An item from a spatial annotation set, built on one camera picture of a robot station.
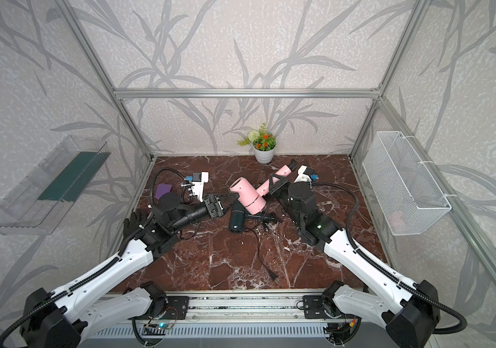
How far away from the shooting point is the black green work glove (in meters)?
0.94

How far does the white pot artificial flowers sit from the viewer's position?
42.3 inches

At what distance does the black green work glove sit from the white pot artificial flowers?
59cm
